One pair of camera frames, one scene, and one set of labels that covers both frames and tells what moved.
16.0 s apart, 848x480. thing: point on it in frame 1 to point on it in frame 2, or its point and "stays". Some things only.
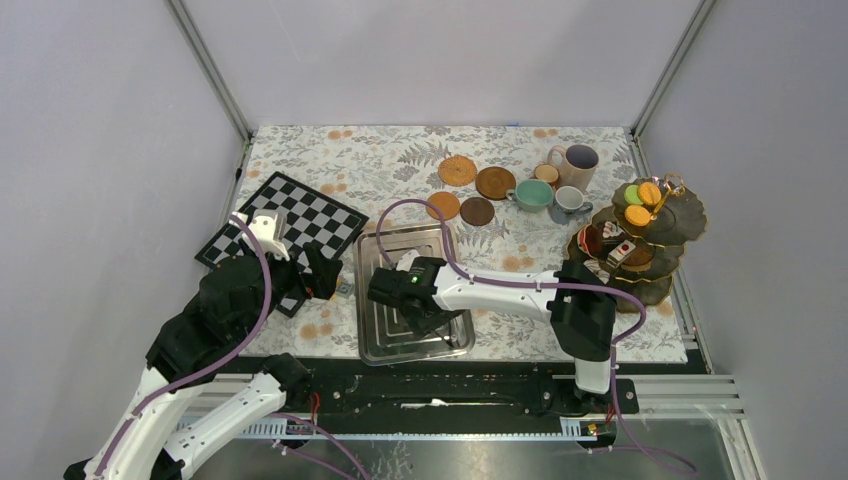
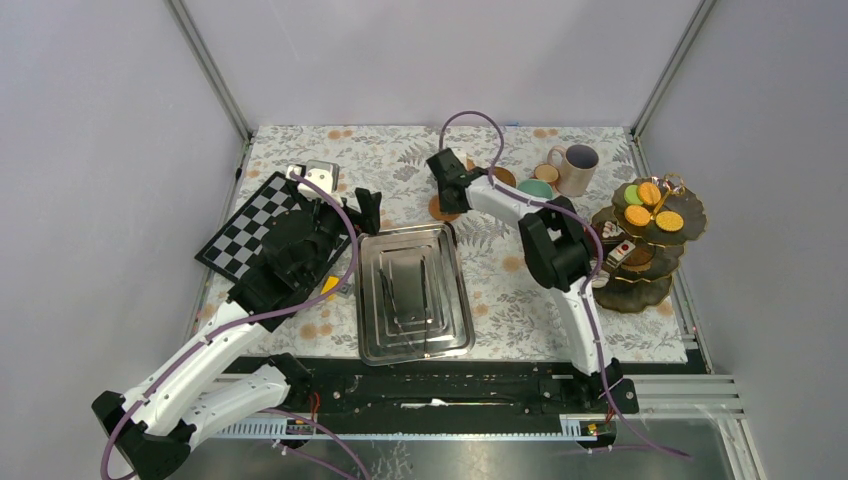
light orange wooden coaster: x=447 y=202 stays
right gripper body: x=422 y=325 to x=445 y=204
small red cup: x=546 y=172 stays
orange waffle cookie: x=637 y=215 stays
